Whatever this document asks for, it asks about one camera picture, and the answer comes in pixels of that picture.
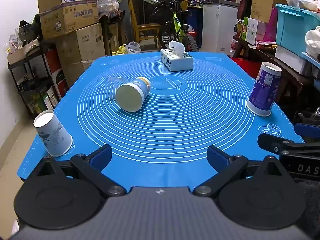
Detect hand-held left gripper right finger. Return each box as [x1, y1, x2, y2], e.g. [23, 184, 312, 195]
[193, 145, 293, 197]

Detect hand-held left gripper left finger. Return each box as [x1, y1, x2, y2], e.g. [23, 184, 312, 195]
[25, 144, 127, 197]

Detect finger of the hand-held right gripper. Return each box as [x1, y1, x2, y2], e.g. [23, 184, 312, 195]
[257, 133, 320, 155]
[294, 123, 320, 143]

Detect white-blue paper cup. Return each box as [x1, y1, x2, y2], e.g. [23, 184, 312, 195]
[115, 76, 151, 112]

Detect purple paper cup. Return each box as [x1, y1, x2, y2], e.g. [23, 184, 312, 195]
[246, 62, 282, 117]

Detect white and blue paper cup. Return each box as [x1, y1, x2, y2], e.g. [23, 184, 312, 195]
[33, 110, 73, 157]

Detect clear plastic cup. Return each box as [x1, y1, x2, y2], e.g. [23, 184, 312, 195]
[106, 77, 129, 101]

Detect blue silicone baking mat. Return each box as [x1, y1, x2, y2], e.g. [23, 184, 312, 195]
[17, 52, 304, 192]

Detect white storage box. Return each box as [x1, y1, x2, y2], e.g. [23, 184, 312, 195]
[274, 45, 313, 75]

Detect dark wooden side table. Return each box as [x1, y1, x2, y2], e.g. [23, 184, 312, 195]
[232, 36, 320, 107]

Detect small cardboard box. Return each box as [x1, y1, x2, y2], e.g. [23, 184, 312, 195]
[62, 60, 96, 88]

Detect white plastic bag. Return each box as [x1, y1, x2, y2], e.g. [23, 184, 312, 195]
[305, 26, 320, 58]

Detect patterned tissue box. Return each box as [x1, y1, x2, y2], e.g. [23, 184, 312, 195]
[160, 41, 194, 71]

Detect teal plastic storage box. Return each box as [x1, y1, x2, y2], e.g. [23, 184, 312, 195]
[275, 4, 320, 55]

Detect black metal shelf rack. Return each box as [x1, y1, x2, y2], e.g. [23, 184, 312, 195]
[7, 39, 63, 118]

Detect yellow plastic toy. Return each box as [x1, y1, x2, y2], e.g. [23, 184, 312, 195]
[111, 44, 128, 56]

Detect pink bag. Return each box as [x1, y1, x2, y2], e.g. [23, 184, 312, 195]
[262, 7, 278, 43]

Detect large plain cardboard box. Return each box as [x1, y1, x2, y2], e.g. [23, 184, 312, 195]
[55, 22, 106, 66]

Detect green and white carton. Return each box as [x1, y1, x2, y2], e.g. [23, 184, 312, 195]
[244, 17, 259, 46]

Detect crumpled clear plastic bag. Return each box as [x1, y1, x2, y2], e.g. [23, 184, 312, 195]
[125, 41, 142, 55]

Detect white chest freezer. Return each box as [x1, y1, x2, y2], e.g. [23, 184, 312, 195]
[202, 0, 240, 54]

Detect wooden chair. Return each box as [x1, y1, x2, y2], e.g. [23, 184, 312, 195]
[128, 0, 162, 51]

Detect black and green bicycle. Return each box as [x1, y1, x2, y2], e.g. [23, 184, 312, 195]
[144, 0, 199, 53]

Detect tall brown cardboard box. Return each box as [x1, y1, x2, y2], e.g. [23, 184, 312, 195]
[250, 0, 288, 23]

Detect open printed cardboard box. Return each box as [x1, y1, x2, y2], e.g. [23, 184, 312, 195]
[37, 0, 99, 40]

